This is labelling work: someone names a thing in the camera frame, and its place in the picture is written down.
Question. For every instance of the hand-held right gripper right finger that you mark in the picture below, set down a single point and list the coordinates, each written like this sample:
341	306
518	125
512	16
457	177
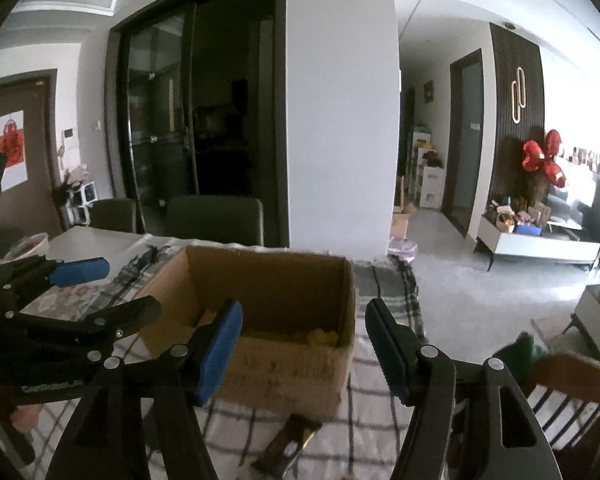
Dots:
387	355

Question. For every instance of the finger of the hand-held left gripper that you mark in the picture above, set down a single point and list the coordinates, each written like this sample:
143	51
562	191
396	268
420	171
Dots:
122	316
80	270

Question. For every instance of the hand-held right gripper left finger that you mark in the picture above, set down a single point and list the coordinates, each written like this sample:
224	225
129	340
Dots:
219	355

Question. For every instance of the brown cardboard box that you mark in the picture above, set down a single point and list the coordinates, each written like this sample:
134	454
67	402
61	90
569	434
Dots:
290	375

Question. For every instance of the dark snack packet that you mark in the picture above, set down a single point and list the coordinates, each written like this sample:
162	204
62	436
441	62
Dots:
289	444

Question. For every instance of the person's left hand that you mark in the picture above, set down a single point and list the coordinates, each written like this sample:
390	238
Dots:
22	416

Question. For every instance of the white bowl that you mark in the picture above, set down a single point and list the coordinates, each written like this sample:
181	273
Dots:
27	249

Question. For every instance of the dark upholstered chair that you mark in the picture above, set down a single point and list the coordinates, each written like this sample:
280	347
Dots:
112	214
215	220

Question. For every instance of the white cube shoe rack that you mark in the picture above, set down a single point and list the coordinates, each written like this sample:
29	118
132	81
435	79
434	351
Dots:
80	202

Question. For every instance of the plaid tablecloth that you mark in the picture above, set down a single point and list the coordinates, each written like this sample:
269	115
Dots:
370	430

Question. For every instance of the brown entrance door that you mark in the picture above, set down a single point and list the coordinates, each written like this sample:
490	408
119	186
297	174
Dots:
30	195

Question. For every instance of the green cloth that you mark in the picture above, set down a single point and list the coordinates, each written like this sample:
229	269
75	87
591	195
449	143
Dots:
517	350

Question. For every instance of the small cardboard box on floor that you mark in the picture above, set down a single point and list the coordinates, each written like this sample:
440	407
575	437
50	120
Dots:
401	225

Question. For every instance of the red and white door poster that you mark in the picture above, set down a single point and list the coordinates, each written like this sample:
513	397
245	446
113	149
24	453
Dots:
11	152

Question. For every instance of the wooden slatted chair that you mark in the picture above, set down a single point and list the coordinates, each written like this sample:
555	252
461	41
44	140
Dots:
565	400

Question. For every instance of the white storage shelf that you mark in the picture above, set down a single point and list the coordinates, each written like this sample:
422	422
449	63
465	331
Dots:
427	175

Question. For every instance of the dark glass sliding door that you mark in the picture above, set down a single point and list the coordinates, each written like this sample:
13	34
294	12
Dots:
180	115

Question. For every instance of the white low cabinet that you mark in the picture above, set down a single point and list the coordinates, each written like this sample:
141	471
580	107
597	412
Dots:
535	242

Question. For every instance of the coffee table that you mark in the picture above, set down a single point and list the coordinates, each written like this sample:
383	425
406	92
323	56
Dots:
597	310

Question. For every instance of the grey interior door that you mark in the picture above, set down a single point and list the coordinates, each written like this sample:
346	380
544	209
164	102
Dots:
462	145

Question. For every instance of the red balloon bunch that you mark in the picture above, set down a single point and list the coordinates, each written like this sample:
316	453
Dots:
542	157

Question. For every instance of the wall intercom panel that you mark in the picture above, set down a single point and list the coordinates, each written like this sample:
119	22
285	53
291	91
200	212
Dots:
69	138

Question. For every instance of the dark slatted wall panel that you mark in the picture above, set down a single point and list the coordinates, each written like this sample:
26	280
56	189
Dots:
517	115

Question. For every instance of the looped wall light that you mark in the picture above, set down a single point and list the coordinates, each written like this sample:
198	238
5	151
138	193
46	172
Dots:
518	94

